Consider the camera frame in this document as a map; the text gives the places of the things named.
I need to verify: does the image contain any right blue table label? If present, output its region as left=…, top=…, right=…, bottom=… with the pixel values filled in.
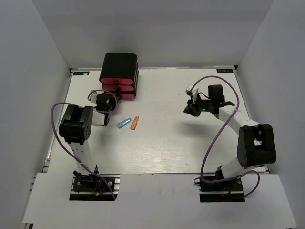
left=216, top=69, right=234, bottom=73

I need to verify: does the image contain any blue table label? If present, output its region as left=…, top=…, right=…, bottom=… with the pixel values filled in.
left=73, top=71, right=90, bottom=75
left=216, top=69, right=234, bottom=73

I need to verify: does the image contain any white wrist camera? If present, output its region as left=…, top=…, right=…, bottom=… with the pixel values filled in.
left=88, top=90, right=98, bottom=103
left=185, top=84, right=199, bottom=103

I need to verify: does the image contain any black drawer cabinet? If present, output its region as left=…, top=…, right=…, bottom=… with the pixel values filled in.
left=99, top=53, right=139, bottom=94

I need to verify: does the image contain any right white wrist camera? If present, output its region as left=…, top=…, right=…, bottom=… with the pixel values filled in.
left=185, top=84, right=199, bottom=103

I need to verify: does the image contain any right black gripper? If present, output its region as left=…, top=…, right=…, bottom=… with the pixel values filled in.
left=184, top=94, right=214, bottom=117

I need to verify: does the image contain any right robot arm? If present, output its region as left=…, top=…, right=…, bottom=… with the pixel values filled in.
left=184, top=84, right=276, bottom=190

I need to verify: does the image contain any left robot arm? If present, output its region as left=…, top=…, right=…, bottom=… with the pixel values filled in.
left=59, top=91, right=122, bottom=190

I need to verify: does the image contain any blue translucent lead case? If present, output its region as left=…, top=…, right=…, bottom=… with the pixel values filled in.
left=117, top=118, right=131, bottom=129

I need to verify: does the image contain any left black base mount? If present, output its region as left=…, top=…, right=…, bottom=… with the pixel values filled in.
left=69, top=171, right=121, bottom=201

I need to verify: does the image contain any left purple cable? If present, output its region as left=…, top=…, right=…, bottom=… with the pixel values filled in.
left=51, top=89, right=119, bottom=201

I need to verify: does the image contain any left blue table label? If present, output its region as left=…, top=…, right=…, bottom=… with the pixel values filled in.
left=73, top=71, right=90, bottom=75

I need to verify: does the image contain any orange translucent lead case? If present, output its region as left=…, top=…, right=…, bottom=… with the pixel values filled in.
left=131, top=116, right=139, bottom=130

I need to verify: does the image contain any pink drawer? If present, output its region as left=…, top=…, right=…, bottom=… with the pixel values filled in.
left=102, top=84, right=135, bottom=93
left=118, top=93, right=136, bottom=100
left=100, top=78, right=134, bottom=85

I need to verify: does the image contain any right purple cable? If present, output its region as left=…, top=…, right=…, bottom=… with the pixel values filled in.
left=190, top=75, right=261, bottom=198

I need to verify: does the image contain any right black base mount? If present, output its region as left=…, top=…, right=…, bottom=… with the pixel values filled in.
left=194, top=177, right=245, bottom=203

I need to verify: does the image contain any pink top drawer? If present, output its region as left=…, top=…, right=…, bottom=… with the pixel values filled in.
left=100, top=78, right=134, bottom=85

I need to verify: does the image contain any purple cable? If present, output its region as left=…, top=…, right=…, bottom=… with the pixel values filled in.
left=190, top=75, right=261, bottom=198
left=51, top=89, right=119, bottom=201

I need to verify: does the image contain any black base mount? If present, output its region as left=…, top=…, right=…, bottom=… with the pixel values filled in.
left=69, top=171, right=121, bottom=201
left=194, top=177, right=245, bottom=203

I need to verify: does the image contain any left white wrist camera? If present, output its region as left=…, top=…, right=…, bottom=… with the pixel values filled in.
left=88, top=90, right=98, bottom=103

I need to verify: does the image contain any pink bottom drawer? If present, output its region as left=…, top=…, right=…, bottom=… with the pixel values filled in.
left=118, top=93, right=136, bottom=100

